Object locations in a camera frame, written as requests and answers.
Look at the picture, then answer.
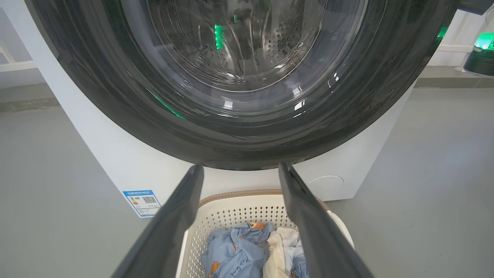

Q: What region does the white front-load washing machine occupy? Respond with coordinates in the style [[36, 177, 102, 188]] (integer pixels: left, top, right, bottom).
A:
[[0, 0, 460, 219]]

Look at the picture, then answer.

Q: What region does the black device with green light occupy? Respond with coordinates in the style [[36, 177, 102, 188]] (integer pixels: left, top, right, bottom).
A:
[[463, 33, 494, 76]]

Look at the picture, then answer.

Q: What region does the blue energy label sticker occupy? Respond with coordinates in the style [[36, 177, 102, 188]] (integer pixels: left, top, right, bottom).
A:
[[122, 189, 162, 219]]

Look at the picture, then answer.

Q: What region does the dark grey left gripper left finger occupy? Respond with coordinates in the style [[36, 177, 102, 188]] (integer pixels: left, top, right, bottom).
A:
[[111, 164, 205, 278]]

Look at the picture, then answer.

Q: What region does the black round glass washer door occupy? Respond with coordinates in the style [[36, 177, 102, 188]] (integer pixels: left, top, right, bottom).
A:
[[24, 0, 460, 171]]

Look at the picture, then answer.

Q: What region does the round white filter cover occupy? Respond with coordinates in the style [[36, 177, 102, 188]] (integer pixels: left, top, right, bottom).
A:
[[307, 176, 345, 201]]

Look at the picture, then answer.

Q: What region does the cream white garment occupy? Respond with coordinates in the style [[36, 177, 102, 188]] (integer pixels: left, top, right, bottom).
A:
[[262, 227, 305, 278]]

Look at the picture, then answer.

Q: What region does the steel washer drum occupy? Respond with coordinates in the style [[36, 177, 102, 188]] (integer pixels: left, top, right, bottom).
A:
[[147, 0, 328, 85]]

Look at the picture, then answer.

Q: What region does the blue printed garment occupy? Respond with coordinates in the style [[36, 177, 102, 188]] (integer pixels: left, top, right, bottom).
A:
[[200, 222, 309, 278]]

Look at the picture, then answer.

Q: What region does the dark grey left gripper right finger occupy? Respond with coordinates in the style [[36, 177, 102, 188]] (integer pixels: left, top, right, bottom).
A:
[[279, 162, 374, 278]]

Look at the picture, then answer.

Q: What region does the cream perforated basket brown rim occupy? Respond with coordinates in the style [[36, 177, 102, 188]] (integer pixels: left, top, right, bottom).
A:
[[176, 189, 355, 278]]

